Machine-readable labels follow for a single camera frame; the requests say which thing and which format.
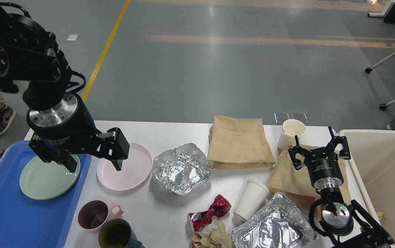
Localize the aluminium foil tray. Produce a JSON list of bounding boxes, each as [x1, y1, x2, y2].
[[231, 192, 318, 248]]

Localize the white paper cup lying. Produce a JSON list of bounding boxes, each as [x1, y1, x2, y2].
[[233, 179, 270, 222]]

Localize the dark teal mug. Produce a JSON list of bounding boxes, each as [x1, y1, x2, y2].
[[98, 218, 144, 248]]

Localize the crushed red can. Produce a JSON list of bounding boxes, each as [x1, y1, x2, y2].
[[187, 194, 232, 232]]

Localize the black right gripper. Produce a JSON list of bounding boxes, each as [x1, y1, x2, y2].
[[288, 126, 351, 190]]

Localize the pink HOME mug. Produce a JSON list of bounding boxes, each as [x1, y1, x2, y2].
[[77, 200, 124, 235]]

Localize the blue plastic tray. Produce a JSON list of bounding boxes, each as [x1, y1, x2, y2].
[[0, 140, 92, 248]]

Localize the green plate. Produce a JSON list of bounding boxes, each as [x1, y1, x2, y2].
[[19, 155, 81, 200]]

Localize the floor outlet plates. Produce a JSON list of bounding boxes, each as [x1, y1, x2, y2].
[[273, 112, 309, 124]]

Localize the crumpled aluminium foil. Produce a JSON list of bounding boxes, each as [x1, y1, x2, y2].
[[152, 143, 214, 196]]

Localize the brown paper bag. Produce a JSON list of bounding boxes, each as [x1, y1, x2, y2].
[[207, 115, 276, 170], [266, 149, 351, 215]]

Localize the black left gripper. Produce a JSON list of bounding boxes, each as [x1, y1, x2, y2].
[[26, 93, 130, 173]]

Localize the beige plastic bin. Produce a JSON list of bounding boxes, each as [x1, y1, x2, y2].
[[340, 129, 395, 247]]

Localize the crumpled brown paper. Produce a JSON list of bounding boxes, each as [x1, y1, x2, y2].
[[190, 220, 234, 248]]

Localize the white paper cup upright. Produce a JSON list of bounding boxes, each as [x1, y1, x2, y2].
[[278, 119, 306, 151]]

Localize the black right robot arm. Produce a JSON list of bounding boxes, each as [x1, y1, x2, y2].
[[288, 127, 394, 248]]

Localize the pink plate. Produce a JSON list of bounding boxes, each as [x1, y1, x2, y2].
[[96, 143, 152, 191]]

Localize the white desk leg far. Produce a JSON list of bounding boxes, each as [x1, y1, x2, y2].
[[367, 0, 395, 24]]

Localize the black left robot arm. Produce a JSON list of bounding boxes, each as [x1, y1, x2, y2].
[[0, 2, 130, 172]]

